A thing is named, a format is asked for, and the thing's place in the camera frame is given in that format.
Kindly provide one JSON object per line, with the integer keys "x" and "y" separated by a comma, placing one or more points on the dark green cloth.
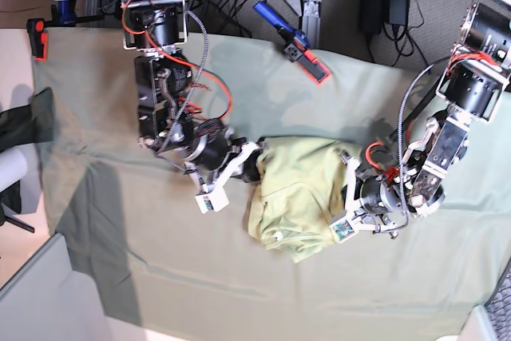
{"x": 28, "y": 124}

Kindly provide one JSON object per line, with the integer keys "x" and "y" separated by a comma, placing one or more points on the blue orange clamp centre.
{"x": 296, "y": 48}

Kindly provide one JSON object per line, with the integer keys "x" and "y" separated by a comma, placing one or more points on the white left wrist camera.
{"x": 342, "y": 230}

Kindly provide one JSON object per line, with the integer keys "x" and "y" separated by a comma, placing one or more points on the sage green table cloth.
{"x": 131, "y": 223}

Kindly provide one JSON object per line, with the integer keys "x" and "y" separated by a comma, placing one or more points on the aluminium frame post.
{"x": 310, "y": 20}

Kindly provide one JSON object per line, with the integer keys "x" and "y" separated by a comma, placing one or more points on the grey bin corner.
{"x": 47, "y": 300}

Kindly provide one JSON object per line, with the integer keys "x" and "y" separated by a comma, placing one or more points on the blue orange clamp left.
{"x": 63, "y": 14}

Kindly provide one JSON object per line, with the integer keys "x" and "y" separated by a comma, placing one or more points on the blue orange clamp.
{"x": 63, "y": 14}
{"x": 296, "y": 48}

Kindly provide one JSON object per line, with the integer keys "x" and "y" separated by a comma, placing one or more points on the yellow-green T-shirt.
{"x": 299, "y": 190}

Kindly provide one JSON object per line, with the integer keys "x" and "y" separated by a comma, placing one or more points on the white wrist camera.
{"x": 342, "y": 230}
{"x": 215, "y": 200}

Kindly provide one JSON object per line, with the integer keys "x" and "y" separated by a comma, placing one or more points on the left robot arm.
{"x": 472, "y": 86}

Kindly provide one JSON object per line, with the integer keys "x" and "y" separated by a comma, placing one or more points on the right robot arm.
{"x": 170, "y": 125}

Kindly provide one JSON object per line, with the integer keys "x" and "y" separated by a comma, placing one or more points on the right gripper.
{"x": 214, "y": 154}

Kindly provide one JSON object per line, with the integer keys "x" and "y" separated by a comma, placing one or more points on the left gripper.
{"x": 368, "y": 202}

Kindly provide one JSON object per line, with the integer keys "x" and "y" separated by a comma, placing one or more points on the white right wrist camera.
{"x": 215, "y": 200}

